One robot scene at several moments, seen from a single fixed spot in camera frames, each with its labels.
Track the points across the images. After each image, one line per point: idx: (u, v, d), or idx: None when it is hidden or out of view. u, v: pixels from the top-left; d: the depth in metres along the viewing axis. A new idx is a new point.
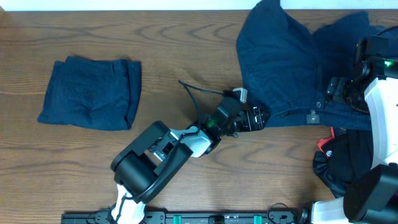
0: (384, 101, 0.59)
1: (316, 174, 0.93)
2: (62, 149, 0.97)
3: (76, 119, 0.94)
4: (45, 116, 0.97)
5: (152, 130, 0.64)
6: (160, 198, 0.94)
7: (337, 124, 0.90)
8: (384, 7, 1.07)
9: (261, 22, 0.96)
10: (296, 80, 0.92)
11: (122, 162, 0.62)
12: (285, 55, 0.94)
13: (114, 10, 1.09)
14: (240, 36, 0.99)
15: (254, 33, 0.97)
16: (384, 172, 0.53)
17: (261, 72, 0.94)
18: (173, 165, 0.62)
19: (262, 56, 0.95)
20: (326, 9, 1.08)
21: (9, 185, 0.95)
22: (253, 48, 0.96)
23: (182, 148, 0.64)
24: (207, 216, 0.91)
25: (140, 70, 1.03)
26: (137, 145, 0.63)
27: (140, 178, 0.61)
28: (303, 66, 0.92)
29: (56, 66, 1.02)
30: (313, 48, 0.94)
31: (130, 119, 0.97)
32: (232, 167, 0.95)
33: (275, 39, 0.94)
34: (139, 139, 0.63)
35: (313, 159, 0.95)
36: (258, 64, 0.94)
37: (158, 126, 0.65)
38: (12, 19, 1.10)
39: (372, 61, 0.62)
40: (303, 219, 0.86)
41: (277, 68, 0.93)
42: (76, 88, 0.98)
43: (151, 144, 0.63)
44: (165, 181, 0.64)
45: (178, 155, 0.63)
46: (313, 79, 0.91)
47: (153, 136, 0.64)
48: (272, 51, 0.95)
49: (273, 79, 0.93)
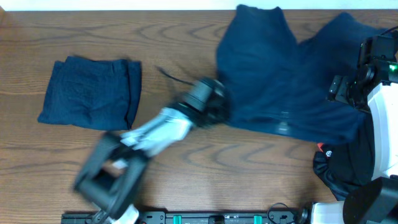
0: (387, 107, 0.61)
1: (317, 174, 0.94)
2: (62, 149, 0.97)
3: (76, 119, 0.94)
4: (45, 116, 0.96)
5: (104, 145, 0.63)
6: (160, 198, 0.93)
7: (299, 134, 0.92)
8: (384, 7, 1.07)
9: (243, 28, 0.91)
10: (268, 91, 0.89)
11: (83, 184, 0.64)
12: (273, 66, 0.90)
13: (114, 10, 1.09)
14: (224, 41, 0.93)
15: (236, 41, 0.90)
16: (385, 185, 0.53)
17: (240, 78, 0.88)
18: (131, 178, 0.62)
19: (241, 64, 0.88)
20: (326, 9, 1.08)
21: (9, 184, 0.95)
22: (232, 56, 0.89)
23: (139, 158, 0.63)
24: (207, 216, 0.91)
25: (140, 70, 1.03)
26: (89, 166, 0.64)
27: (102, 196, 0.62)
28: (280, 78, 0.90)
29: (55, 66, 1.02)
30: (291, 59, 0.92)
31: (130, 119, 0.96)
32: (232, 167, 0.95)
33: (257, 48, 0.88)
34: (91, 159, 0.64)
35: (313, 159, 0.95)
36: (236, 70, 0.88)
37: (108, 138, 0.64)
38: (12, 18, 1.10)
39: (376, 65, 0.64)
40: (303, 219, 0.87)
41: (263, 76, 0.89)
42: (76, 88, 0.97)
43: (104, 158, 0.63)
44: (132, 195, 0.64)
45: (133, 168, 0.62)
46: (285, 91, 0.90)
47: (104, 152, 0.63)
48: (252, 60, 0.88)
49: (247, 88, 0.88)
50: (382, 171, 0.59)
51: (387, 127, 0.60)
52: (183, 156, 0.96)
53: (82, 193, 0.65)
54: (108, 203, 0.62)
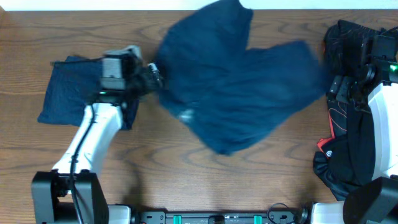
0: (388, 107, 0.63)
1: (317, 175, 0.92)
2: (62, 149, 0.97)
3: (76, 119, 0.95)
4: (45, 115, 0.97)
5: (40, 188, 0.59)
6: (160, 198, 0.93)
7: (201, 123, 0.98)
8: (384, 7, 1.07)
9: (201, 18, 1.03)
10: (188, 78, 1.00)
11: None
12: (238, 76, 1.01)
13: (114, 10, 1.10)
14: (184, 27, 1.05)
15: (192, 30, 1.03)
16: (385, 185, 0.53)
17: (186, 57, 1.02)
18: (85, 200, 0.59)
19: (185, 49, 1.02)
20: (326, 9, 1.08)
21: (9, 184, 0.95)
22: (183, 42, 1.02)
23: (79, 180, 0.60)
24: (207, 216, 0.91)
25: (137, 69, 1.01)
26: (41, 211, 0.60)
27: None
28: (206, 67, 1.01)
29: (56, 66, 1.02)
30: (238, 57, 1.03)
31: (130, 117, 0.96)
32: (232, 167, 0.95)
33: (207, 40, 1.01)
34: (38, 205, 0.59)
35: (313, 160, 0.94)
36: (177, 55, 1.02)
37: (38, 180, 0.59)
38: (12, 18, 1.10)
39: (376, 65, 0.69)
40: (303, 219, 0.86)
41: (198, 63, 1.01)
42: (76, 88, 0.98)
43: (48, 196, 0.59)
44: (100, 208, 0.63)
45: (81, 192, 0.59)
46: (205, 84, 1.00)
47: (46, 193, 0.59)
48: (191, 48, 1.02)
49: (188, 71, 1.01)
50: (382, 171, 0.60)
51: (388, 126, 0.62)
52: (183, 155, 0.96)
53: None
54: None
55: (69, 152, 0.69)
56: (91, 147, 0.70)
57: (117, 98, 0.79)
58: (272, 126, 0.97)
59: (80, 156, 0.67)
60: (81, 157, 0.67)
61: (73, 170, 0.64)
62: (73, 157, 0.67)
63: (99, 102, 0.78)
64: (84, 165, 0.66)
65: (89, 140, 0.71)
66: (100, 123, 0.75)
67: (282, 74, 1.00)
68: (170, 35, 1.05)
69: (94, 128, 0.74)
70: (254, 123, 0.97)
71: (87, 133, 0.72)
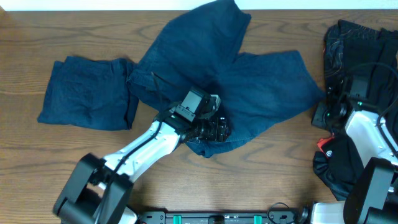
0: (364, 124, 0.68)
1: (316, 174, 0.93)
2: (62, 149, 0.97)
3: (76, 119, 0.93)
4: (45, 116, 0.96)
5: (84, 167, 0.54)
6: (160, 198, 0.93)
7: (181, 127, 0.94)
8: (384, 7, 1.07)
9: (198, 13, 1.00)
10: (176, 70, 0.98)
11: (63, 209, 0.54)
12: (227, 79, 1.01)
13: (113, 10, 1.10)
14: (180, 17, 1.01)
15: (188, 22, 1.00)
16: (376, 165, 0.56)
17: (178, 51, 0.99)
18: (111, 203, 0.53)
19: (180, 42, 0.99)
20: (326, 9, 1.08)
21: (9, 184, 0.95)
22: (177, 34, 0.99)
23: (117, 182, 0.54)
24: (207, 216, 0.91)
25: (126, 66, 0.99)
26: (69, 187, 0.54)
27: (86, 219, 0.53)
28: (196, 66, 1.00)
29: (55, 66, 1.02)
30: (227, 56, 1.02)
31: (130, 117, 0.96)
32: (232, 167, 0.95)
33: (201, 36, 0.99)
34: (71, 180, 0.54)
35: (313, 159, 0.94)
36: (170, 45, 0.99)
37: (87, 160, 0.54)
38: (12, 18, 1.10)
39: (348, 105, 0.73)
40: (303, 219, 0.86)
41: (188, 58, 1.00)
42: (76, 88, 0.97)
43: (86, 181, 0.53)
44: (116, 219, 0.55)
45: (115, 192, 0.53)
46: (191, 80, 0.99)
47: (86, 176, 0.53)
48: (185, 43, 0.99)
49: (179, 65, 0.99)
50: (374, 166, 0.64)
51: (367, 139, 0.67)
52: (183, 156, 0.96)
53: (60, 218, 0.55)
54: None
55: (120, 151, 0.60)
56: (143, 158, 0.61)
57: (185, 126, 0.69)
58: (255, 133, 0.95)
59: (130, 160, 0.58)
60: (130, 160, 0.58)
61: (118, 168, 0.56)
62: (124, 156, 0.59)
63: (166, 122, 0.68)
64: (129, 172, 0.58)
65: (144, 152, 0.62)
66: (160, 141, 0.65)
67: (270, 83, 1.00)
68: (163, 32, 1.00)
69: (151, 143, 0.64)
70: (236, 128, 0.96)
71: (144, 144, 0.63)
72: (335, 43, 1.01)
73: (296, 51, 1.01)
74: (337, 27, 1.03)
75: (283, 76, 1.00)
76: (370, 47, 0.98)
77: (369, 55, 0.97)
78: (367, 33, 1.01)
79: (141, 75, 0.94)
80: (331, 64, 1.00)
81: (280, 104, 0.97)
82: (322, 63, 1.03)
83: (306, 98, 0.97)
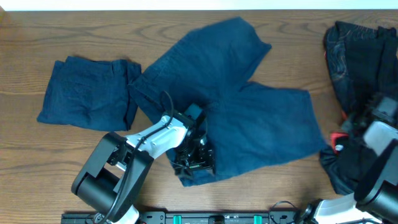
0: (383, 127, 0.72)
1: (323, 165, 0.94)
2: (62, 149, 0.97)
3: (75, 119, 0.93)
4: (45, 116, 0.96)
5: (105, 145, 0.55)
6: (160, 198, 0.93)
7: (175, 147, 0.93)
8: (383, 7, 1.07)
9: (217, 32, 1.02)
10: (183, 83, 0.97)
11: (83, 185, 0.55)
12: (231, 106, 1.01)
13: (114, 10, 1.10)
14: (199, 32, 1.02)
15: (206, 39, 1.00)
16: None
17: (189, 65, 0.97)
18: (132, 180, 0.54)
19: (194, 58, 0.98)
20: (326, 9, 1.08)
21: (9, 184, 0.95)
22: (193, 49, 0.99)
23: (138, 157, 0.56)
24: (207, 216, 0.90)
25: (126, 66, 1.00)
26: (91, 163, 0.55)
27: (106, 195, 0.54)
28: (203, 85, 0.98)
29: (56, 66, 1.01)
30: (235, 88, 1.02)
31: (130, 119, 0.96)
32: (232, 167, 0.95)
33: (215, 55, 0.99)
34: (92, 158, 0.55)
35: (321, 150, 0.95)
36: (185, 60, 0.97)
37: (109, 137, 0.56)
38: (12, 18, 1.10)
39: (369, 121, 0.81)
40: (306, 214, 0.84)
41: (198, 74, 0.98)
42: (76, 89, 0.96)
43: (107, 157, 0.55)
44: (132, 196, 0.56)
45: (135, 168, 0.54)
46: (192, 97, 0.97)
47: (107, 154, 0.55)
48: (199, 58, 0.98)
49: (187, 77, 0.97)
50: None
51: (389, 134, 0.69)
52: None
53: (79, 195, 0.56)
54: (108, 206, 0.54)
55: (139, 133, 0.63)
56: (158, 144, 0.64)
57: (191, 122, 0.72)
58: (241, 171, 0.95)
59: (148, 142, 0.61)
60: (148, 142, 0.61)
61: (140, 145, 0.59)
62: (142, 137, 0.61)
63: (175, 117, 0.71)
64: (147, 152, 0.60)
65: (158, 137, 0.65)
66: (171, 130, 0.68)
67: (271, 120, 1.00)
68: (180, 42, 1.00)
69: (164, 131, 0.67)
70: (226, 161, 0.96)
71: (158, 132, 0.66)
72: (336, 46, 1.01)
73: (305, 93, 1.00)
74: (334, 28, 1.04)
75: (286, 116, 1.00)
76: (371, 50, 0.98)
77: (370, 58, 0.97)
78: (366, 34, 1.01)
79: (145, 84, 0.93)
80: (335, 68, 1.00)
81: (277, 143, 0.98)
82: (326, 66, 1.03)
83: (305, 140, 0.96)
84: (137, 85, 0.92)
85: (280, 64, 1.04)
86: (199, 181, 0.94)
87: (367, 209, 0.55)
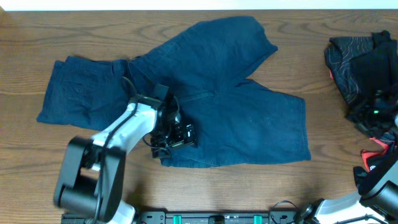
0: None
1: None
2: (62, 149, 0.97)
3: (75, 120, 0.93)
4: (45, 116, 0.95)
5: (72, 152, 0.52)
6: (160, 198, 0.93)
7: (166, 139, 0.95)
8: (383, 7, 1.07)
9: (226, 25, 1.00)
10: (183, 70, 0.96)
11: (63, 196, 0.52)
12: (224, 99, 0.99)
13: (114, 10, 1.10)
14: (208, 23, 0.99)
15: (214, 30, 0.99)
16: None
17: (193, 55, 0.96)
18: (110, 178, 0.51)
19: (199, 48, 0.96)
20: (326, 9, 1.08)
21: (9, 184, 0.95)
22: (199, 39, 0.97)
23: (109, 154, 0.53)
24: (207, 216, 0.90)
25: (126, 66, 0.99)
26: (64, 174, 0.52)
27: (87, 200, 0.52)
28: (203, 76, 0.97)
29: (56, 66, 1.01)
30: (228, 82, 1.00)
31: None
32: (232, 167, 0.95)
33: (220, 48, 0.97)
34: (64, 169, 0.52)
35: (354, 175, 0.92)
36: (188, 48, 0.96)
37: (74, 143, 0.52)
38: (12, 18, 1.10)
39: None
40: (306, 213, 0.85)
41: (200, 65, 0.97)
42: (77, 89, 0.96)
43: (79, 164, 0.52)
44: (116, 191, 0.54)
45: (109, 166, 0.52)
46: (190, 87, 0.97)
47: (77, 160, 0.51)
48: (203, 49, 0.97)
49: (188, 65, 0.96)
50: None
51: None
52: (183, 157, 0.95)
53: (63, 208, 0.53)
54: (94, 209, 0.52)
55: (106, 129, 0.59)
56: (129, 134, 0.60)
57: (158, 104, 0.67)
58: (220, 162, 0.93)
59: (117, 135, 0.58)
60: (117, 137, 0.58)
61: (107, 141, 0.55)
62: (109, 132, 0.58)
63: (142, 103, 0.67)
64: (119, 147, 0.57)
65: (128, 128, 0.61)
66: (141, 116, 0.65)
67: (263, 121, 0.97)
68: (188, 30, 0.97)
69: (132, 121, 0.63)
70: (210, 152, 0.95)
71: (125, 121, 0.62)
72: (342, 66, 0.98)
73: (302, 102, 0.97)
74: (333, 46, 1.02)
75: (279, 120, 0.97)
76: (377, 60, 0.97)
77: (377, 68, 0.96)
78: (361, 37, 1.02)
79: (145, 66, 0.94)
80: (346, 90, 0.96)
81: (262, 144, 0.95)
82: (331, 78, 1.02)
83: (300, 146, 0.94)
84: (137, 65, 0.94)
85: (280, 64, 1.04)
86: (178, 162, 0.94)
87: (369, 203, 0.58)
